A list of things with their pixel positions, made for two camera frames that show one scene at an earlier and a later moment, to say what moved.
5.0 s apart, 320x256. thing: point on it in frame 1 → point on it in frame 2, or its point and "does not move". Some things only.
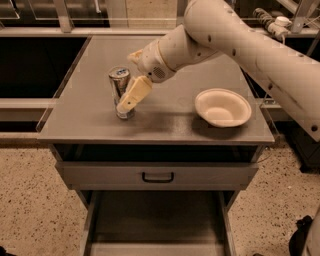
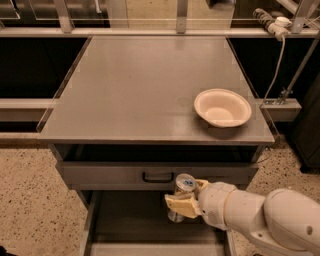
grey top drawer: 157,175 does not move
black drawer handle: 158,180 does not move
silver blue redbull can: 118,78 → 185,184
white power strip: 278,26 does not move
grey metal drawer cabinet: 163,182 does not move
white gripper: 151,63 → 213,204
